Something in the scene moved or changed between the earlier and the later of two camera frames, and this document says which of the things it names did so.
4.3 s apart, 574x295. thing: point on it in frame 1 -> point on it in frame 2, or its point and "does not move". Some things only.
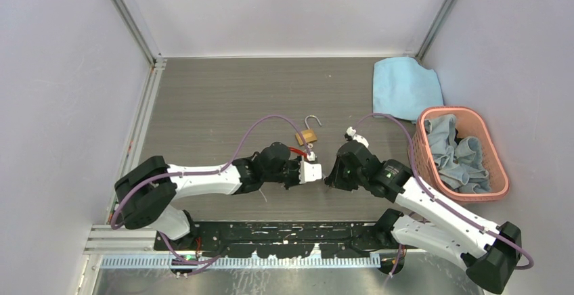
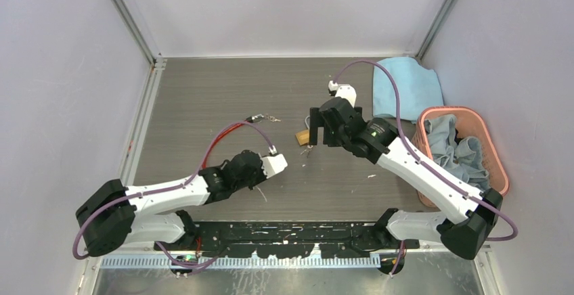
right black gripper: (336, 179) -> (316, 120)
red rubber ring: (299, 151) -> (204, 164)
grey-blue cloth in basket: (459, 161) does not move
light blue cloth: (402, 87) does not move
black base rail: (262, 239) does not move
